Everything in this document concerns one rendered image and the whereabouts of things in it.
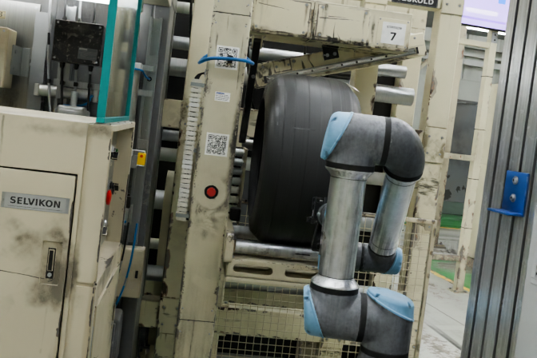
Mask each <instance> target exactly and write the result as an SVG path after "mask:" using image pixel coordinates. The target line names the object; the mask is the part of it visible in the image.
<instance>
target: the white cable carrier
mask: <svg viewBox="0 0 537 358"><path fill-rule="evenodd" d="M192 82H198V83H202V80H201V79H195V78H194V79H192ZM191 87H192V89H191V92H192V93H191V94H190V97H191V98H190V99H189V101H191V102H190V103H189V106H191V107H189V111H190V112H188V116H190V117H188V119H187V120H188V122H187V125H189V126H187V127H186V130H188V131H186V133H185V134H186V135H187V136H185V140H186V141H185V146H184V155H183V161H182V163H183V164H182V170H181V172H182V174H181V180H180V188H179V194H178V196H179V198H178V203H177V213H182V214H189V213H187V208H188V201H189V187H190V181H191V179H190V178H191V172H192V164H193V154H194V153H196V152H197V149H195V148H194V145H195V140H196V138H195V137H194V136H196V132H194V131H197V127H194V126H197V123H196V122H195V121H197V117H198V113H196V112H198V111H199V109H198V108H197V107H199V104H198V102H200V99H199V98H200V97H201V95H200V93H201V90H200V89H201V87H200V86H191ZM194 107H195V108H194ZM176 220H177V221H186V218H185V217H176Z"/></svg>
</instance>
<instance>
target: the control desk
mask: <svg viewBox="0 0 537 358"><path fill-rule="evenodd" d="M134 130H135V122H133V121H116V122H108V123H99V122H96V117H86V116H79V115H72V114H65V113H52V112H46V111H39V110H32V109H19V108H12V107H5V106H0V358H109V354H110V347H111V340H112V332H113V321H114V315H115V308H116V297H117V283H118V276H119V268H120V257H121V243H120V241H122V237H123V229H124V222H125V208H126V201H127V193H128V186H129V172H130V165H131V157H132V150H133V137H134Z"/></svg>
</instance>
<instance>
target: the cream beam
mask: <svg viewBox="0 0 537 358"><path fill-rule="evenodd" d="M412 17H413V14H406V13H400V12H394V11H387V10H377V9H371V8H365V7H359V6H349V5H342V4H336V3H331V2H320V1H314V0H253V12H252V19H251V26H250V32H249V34H251V33H253V34H264V35H266V37H265V38H263V40H264V41H271V42H282V43H288V44H294V45H300V46H301V45H302V46H311V47H318V48H322V45H323V44H325V45H330V46H339V48H342V49H349V50H360V51H366V52H372V53H378V54H390V55H400V54H405V53H407V52H408V47H409V42H410V35H411V29H412ZM383 22H394V23H400V24H406V32H405V38H404V45H403V46H400V45H393V44H388V43H381V42H380V40H381V34H382V28H383Z"/></svg>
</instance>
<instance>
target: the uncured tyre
mask: <svg viewBox="0 0 537 358"><path fill-rule="evenodd" d="M335 112H348V113H350V112H353V113H361V108H360V102H359V99H358V97H357V96H356V95H355V94H354V92H353V91H352V90H351V88H350V87H349V86H348V85H347V84H346V83H344V82H342V81H339V80H337V79H331V78H319V77H313V76H307V75H300V74H279V75H278V76H277V77H275V78H274V79H273V80H271V81H270V82H268V83H267V85H266V87H265V90H264V93H263V96H262V99H261V103H260V107H259V110H258V114H257V123H256V128H255V133H254V138H253V149H252V156H251V164H250V172H249V193H248V213H249V230H250V231H251V232H252V234H253V235H254V236H255V237H256V238H257V240H259V241H267V242H275V243H283V244H291V245H306V246H311V243H312V238H313V234H314V231H315V227H316V225H314V224H311V223H312V222H306V221H307V217H311V216H312V198H313V197H328V189H329V183H330V177H331V174H330V172H329V171H328V170H327V169H326V167H325V163H326V160H324V159H323V158H321V157H320V153H321V150H322V145H323V142H324V136H325V133H326V129H327V127H328V123H329V120H330V117H331V116H332V115H333V114H334V113H335ZM293 127H296V128H303V129H293ZM305 129H315V130H316V131H311V130H305Z"/></svg>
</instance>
